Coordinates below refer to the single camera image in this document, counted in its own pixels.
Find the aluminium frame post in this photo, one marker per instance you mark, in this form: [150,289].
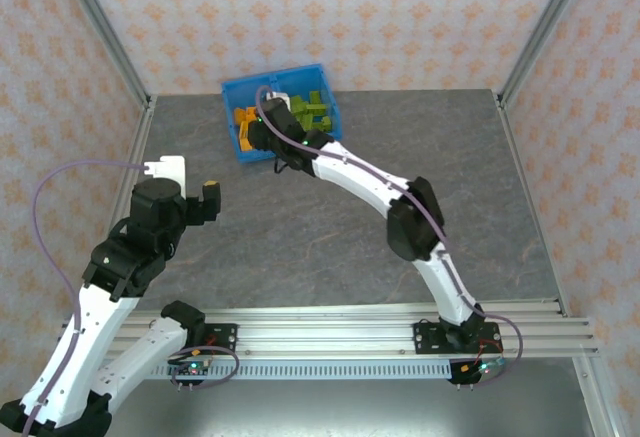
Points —
[545,22]
[100,27]

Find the controller circuit board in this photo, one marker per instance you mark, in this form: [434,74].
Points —
[192,370]
[477,370]

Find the orange lego window frame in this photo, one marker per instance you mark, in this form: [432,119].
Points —
[245,141]

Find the aluminium table side rail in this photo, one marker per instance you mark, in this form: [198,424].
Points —
[145,122]
[525,197]

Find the blue two-compartment bin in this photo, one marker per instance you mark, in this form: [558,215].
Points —
[240,94]

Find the grey metal sheet panel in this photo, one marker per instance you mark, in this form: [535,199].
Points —
[325,409]

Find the aluminium frame leg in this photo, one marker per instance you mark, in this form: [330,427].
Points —
[600,402]

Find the aluminium rail beam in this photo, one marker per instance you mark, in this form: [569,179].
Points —
[325,337]

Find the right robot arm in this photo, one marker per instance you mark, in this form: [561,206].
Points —
[360,179]

